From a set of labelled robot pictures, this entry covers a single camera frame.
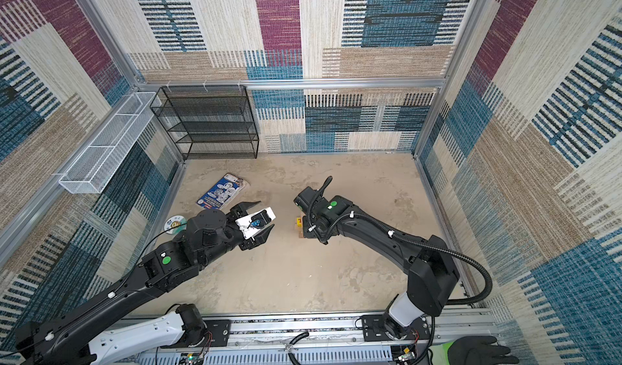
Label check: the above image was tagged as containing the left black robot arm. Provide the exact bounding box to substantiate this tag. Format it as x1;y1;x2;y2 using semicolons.
16;202;275;364

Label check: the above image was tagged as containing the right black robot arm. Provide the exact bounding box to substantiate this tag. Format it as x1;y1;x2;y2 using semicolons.
293;177;459;327

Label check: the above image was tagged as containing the black and green gloved hand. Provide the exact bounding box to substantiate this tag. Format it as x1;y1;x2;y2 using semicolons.
429;336;519;365

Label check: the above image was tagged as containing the blue paperback comic book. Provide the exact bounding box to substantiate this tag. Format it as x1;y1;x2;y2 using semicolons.
196;173;248;211

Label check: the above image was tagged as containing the round tin can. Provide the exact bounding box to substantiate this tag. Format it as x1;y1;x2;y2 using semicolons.
164;215;187;235

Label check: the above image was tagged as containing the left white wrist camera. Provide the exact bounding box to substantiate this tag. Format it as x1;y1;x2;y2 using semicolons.
235;207;276;240

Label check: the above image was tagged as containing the black wire mesh shelf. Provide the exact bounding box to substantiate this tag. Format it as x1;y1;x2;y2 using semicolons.
150;85;259;160

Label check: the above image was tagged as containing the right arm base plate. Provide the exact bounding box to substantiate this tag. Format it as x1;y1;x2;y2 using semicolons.
355;313;431;342

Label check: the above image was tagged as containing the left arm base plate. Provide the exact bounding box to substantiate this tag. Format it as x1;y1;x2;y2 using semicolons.
196;319;232;350

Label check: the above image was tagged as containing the white wire mesh basket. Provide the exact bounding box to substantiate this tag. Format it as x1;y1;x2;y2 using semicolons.
59;92;156;194

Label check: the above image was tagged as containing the black corrugated cable hose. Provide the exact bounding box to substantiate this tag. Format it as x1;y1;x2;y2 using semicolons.
388;231;494;365

